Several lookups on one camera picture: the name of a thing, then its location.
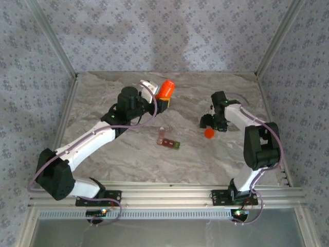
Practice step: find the red Fri pill box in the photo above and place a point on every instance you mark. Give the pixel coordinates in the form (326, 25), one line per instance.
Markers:
(166, 143)

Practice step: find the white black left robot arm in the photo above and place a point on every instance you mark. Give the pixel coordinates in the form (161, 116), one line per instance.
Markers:
(87, 144)

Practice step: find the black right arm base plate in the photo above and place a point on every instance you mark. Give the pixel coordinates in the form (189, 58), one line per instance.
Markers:
(218, 198)

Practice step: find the orange pill bottle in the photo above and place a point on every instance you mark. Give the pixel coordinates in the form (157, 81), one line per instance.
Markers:
(165, 90)

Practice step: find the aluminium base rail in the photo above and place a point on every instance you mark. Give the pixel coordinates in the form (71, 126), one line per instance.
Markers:
(164, 195)

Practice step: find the green pill box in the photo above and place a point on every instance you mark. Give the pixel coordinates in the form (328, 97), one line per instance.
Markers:
(177, 145)

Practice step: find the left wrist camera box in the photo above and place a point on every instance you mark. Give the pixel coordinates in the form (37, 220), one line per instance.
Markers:
(149, 88)

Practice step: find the red Tues pill box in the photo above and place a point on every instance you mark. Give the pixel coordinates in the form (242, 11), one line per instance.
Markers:
(171, 144)

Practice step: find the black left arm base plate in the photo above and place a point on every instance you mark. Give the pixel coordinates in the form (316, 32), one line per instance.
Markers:
(115, 198)

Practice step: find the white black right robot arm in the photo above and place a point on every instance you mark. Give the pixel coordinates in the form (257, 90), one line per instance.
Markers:
(239, 117)

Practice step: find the grey metal panel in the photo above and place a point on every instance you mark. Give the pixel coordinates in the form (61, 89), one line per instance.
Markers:
(164, 234)

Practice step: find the small LED circuit board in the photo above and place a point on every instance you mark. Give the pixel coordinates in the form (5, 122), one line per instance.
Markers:
(96, 212)
(239, 213)

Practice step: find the aluminium frame post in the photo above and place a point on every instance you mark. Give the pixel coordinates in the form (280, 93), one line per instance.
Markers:
(55, 43)
(278, 38)

